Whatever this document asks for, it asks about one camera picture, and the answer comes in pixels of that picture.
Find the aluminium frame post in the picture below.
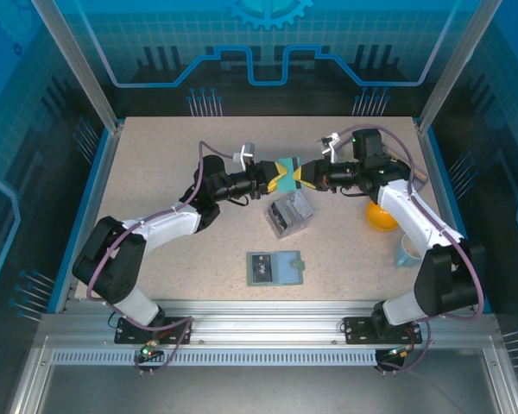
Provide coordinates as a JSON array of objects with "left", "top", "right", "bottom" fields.
[
  {"left": 29, "top": 0, "right": 124, "bottom": 133},
  {"left": 416, "top": 0, "right": 504, "bottom": 133}
]

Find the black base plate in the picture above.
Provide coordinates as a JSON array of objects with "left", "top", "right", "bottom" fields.
[
  {"left": 343, "top": 317, "right": 424, "bottom": 345},
  {"left": 114, "top": 317, "right": 193, "bottom": 346}
]

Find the light blue mug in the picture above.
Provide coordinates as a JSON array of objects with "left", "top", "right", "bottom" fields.
[{"left": 392, "top": 235, "right": 424, "bottom": 269}]

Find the slotted cable duct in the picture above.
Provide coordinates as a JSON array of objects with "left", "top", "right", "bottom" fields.
[{"left": 50, "top": 349, "right": 379, "bottom": 367}]

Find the black Visa credit card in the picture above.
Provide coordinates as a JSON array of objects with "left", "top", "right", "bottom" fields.
[
  {"left": 249, "top": 254, "right": 274, "bottom": 280},
  {"left": 268, "top": 201, "right": 287, "bottom": 230}
]

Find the black frying pan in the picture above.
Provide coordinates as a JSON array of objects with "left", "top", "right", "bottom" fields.
[
  {"left": 390, "top": 159, "right": 415, "bottom": 193},
  {"left": 386, "top": 146, "right": 428, "bottom": 180}
]

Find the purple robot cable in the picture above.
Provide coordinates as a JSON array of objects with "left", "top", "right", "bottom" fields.
[
  {"left": 334, "top": 123, "right": 487, "bottom": 376},
  {"left": 85, "top": 141, "right": 238, "bottom": 376}
]

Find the clear acrylic card box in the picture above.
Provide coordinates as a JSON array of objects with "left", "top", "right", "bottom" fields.
[{"left": 263, "top": 191, "right": 315, "bottom": 241}]

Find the lavender rectangular tray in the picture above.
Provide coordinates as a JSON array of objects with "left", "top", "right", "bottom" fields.
[{"left": 382, "top": 141, "right": 429, "bottom": 195}]

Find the metal bottom pan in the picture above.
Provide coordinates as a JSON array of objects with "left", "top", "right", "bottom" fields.
[{"left": 8, "top": 336, "right": 518, "bottom": 414}]

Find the teal credit card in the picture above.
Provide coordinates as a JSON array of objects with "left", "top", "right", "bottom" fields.
[{"left": 282, "top": 157, "right": 304, "bottom": 191}]

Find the aluminium front rail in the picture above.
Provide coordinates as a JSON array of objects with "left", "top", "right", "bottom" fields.
[{"left": 41, "top": 299, "right": 497, "bottom": 346}]

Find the green card holder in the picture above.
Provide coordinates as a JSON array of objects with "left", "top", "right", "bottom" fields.
[{"left": 245, "top": 249, "right": 306, "bottom": 288}]

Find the orange plastic bowl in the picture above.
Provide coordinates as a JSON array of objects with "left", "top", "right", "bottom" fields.
[{"left": 365, "top": 201, "right": 399, "bottom": 232}]

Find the small LED connector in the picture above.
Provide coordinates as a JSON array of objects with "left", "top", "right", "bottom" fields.
[
  {"left": 138, "top": 339, "right": 164, "bottom": 362},
  {"left": 386, "top": 344, "right": 416, "bottom": 361}
]

